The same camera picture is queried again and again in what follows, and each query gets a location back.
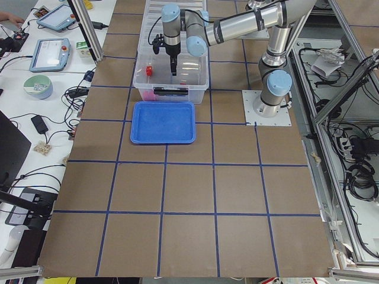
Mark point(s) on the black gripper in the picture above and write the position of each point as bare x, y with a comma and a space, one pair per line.
172, 50

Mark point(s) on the clear plastic box lid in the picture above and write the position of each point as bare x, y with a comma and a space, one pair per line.
152, 12

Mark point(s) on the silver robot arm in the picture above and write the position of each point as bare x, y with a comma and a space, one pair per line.
279, 17

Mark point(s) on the red block in box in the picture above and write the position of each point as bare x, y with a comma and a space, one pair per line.
149, 70

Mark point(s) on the clear plastic storage box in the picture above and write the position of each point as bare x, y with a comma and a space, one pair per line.
163, 86

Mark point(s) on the blue plastic tray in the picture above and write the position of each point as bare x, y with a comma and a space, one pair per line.
163, 123

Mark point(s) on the green white carton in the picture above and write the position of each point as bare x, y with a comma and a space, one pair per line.
82, 49

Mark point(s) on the yellow toy corn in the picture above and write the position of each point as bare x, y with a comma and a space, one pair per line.
88, 4

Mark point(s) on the teach pendant far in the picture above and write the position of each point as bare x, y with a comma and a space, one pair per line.
58, 19

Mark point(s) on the teach pendant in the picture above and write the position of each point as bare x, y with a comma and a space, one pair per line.
58, 19
50, 55

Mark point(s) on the teach pendant near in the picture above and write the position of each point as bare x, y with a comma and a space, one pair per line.
50, 55

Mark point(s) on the green blue bowl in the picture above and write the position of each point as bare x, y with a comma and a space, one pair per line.
39, 86

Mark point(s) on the black power adapter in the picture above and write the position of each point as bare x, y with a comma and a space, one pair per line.
39, 124

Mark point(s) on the black laptop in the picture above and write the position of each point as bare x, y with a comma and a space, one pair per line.
14, 150

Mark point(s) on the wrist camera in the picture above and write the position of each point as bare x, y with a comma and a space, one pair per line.
157, 43

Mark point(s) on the aluminium frame post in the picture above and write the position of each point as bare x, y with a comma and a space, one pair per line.
85, 24

